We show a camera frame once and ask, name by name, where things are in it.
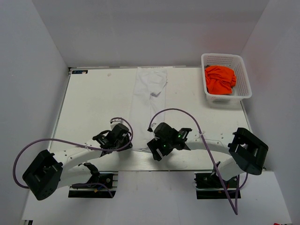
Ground white t shirt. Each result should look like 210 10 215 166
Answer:
129 67 167 153

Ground orange t shirt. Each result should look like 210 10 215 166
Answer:
204 66 237 95

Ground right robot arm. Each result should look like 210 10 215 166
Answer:
147 122 269 187

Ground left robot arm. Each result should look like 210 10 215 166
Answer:
22 123 133 201

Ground blue label sticker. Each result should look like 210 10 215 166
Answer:
71 70 88 74

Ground white plastic basket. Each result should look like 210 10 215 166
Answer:
201 53 252 104

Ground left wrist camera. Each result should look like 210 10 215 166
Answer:
110 118 123 129

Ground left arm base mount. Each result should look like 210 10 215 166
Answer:
68 172 118 199

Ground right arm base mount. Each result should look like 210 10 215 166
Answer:
194 172 238 200

